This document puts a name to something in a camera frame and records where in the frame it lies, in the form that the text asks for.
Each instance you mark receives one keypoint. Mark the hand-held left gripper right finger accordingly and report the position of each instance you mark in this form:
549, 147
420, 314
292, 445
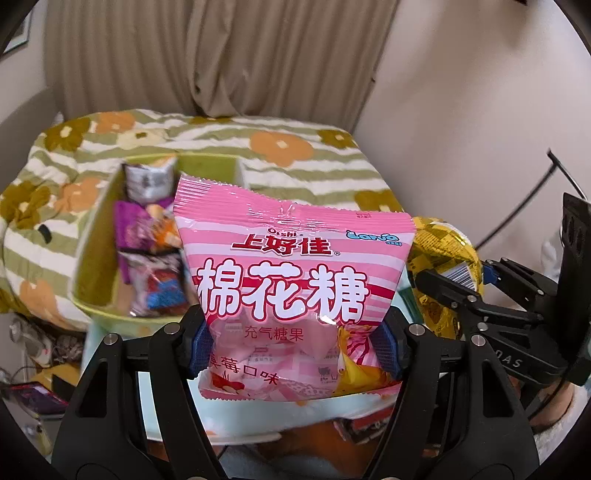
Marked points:
385, 346

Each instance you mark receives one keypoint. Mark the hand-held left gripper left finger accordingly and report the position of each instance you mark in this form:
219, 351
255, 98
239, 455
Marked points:
203, 346

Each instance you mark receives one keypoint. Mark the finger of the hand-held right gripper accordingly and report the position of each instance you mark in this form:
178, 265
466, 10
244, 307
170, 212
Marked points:
491, 275
461, 300

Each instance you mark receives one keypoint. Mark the yellow brown snack packet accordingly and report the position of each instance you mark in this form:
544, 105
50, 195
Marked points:
438, 249

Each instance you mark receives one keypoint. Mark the blue dark snack packet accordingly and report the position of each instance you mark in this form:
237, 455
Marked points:
157, 281

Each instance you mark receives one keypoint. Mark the pink marshmallow packet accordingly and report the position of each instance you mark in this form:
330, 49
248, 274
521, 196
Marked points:
286, 277

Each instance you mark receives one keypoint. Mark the purple snack packet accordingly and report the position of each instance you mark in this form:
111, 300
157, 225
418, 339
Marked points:
134, 226

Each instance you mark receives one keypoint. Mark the green cardboard box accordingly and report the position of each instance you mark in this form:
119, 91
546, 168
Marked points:
92, 258

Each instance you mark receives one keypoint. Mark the white snack packet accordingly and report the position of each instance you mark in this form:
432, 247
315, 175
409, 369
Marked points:
147, 182

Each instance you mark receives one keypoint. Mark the person's right forearm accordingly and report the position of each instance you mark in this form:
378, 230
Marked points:
556, 408

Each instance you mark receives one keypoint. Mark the white cloth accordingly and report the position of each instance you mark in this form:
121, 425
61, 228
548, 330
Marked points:
550, 254

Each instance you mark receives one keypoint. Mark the black lamp stand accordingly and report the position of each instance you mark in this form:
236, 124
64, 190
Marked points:
556, 165

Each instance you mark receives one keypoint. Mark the dark red printed case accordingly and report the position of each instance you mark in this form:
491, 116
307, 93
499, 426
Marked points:
32, 397

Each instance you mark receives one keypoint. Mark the green striped floral blanket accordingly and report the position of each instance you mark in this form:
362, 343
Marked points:
286, 175

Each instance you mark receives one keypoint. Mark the beige curtain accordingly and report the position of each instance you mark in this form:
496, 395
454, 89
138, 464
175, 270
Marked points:
184, 55

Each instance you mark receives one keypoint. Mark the wall poster of houses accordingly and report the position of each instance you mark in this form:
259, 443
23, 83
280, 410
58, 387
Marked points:
16, 39

